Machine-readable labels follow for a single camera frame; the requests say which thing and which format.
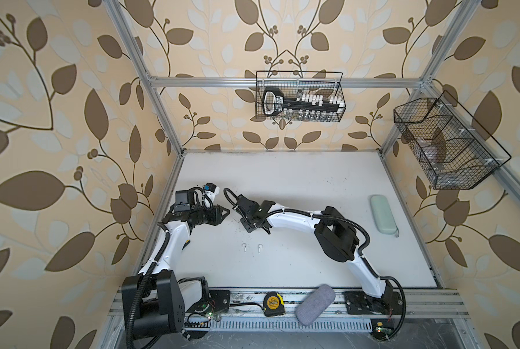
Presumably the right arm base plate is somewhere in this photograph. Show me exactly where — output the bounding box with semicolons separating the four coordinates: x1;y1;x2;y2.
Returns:
343;291;407;316

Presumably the black socket holder rail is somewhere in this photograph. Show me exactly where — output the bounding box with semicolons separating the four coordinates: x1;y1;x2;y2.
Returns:
260;87;346;118

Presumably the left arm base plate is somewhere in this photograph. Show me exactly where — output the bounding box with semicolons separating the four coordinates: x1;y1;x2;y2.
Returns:
187;289;231;316

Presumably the aluminium frame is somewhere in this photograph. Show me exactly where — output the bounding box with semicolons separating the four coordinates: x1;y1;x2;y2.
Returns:
89;0;520;349

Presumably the green glasses case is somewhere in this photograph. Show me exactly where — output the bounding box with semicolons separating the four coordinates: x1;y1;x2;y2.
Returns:
370;194;399;238

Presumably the back black wire basket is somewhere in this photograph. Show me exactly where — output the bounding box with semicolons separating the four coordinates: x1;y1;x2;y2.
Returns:
255;70;346;124

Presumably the yellow black tape measure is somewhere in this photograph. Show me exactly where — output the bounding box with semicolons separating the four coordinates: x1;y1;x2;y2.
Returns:
263;292;285;317

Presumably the grey fabric glasses case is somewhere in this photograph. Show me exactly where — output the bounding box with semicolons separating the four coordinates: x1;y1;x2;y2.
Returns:
295;284;335;327

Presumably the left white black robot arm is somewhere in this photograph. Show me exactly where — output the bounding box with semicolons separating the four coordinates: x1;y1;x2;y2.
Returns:
121;183;229;348

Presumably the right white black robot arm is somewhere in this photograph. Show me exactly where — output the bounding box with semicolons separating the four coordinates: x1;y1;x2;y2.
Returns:
224;188;407;316

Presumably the right black wire basket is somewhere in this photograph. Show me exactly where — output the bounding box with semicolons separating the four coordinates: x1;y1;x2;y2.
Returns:
394;90;511;190

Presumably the black wire basket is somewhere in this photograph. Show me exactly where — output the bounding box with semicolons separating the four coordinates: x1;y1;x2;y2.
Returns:
255;70;346;124
394;90;511;190

